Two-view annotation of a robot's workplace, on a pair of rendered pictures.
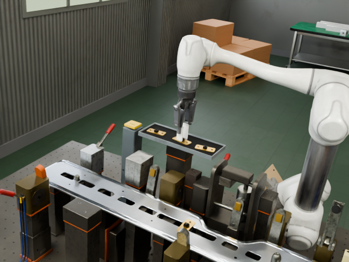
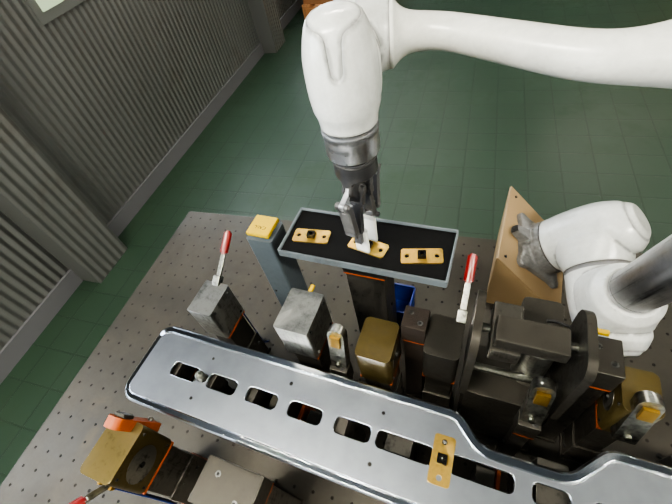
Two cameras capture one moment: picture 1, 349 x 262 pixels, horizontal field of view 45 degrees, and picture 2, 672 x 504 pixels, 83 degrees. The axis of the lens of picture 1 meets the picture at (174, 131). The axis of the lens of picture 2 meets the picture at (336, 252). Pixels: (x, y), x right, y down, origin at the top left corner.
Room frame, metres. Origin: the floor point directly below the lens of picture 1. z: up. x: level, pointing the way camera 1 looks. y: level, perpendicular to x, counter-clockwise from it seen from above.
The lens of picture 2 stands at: (1.15, 0.01, 1.78)
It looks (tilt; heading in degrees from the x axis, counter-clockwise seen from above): 50 degrees down; 3
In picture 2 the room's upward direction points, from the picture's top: 14 degrees counter-clockwise
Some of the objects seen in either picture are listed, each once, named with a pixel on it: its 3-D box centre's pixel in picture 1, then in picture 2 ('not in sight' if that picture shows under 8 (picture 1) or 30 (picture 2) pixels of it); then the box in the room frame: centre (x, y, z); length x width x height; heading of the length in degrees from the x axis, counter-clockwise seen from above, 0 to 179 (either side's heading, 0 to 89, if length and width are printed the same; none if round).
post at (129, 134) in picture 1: (131, 168); (287, 281); (1.81, 0.20, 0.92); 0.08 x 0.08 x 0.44; 62
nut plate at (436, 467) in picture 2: (186, 225); (441, 459); (1.29, -0.08, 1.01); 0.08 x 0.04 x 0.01; 152
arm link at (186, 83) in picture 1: (187, 81); (351, 138); (1.68, -0.04, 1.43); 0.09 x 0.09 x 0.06
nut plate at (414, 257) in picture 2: (205, 147); (421, 254); (1.62, -0.14, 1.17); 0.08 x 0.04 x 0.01; 75
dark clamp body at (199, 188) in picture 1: (201, 220); (441, 368); (1.49, -0.15, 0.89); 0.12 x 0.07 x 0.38; 152
